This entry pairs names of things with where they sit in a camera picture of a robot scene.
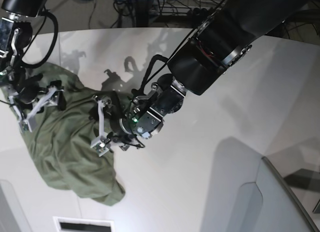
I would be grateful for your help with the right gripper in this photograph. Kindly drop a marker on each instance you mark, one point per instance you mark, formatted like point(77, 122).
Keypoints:
point(32, 99)

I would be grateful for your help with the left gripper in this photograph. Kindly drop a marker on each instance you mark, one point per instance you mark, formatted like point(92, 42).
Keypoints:
point(109, 113)

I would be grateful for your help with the green t-shirt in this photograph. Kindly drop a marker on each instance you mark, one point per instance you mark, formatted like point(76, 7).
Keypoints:
point(60, 145)

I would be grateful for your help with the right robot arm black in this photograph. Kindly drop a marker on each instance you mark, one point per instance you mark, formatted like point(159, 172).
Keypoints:
point(16, 37)

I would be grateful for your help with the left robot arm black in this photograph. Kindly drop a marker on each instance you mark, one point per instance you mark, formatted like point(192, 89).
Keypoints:
point(206, 53)

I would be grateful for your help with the black power strip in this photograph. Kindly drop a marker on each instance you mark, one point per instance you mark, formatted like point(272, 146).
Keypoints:
point(200, 12)

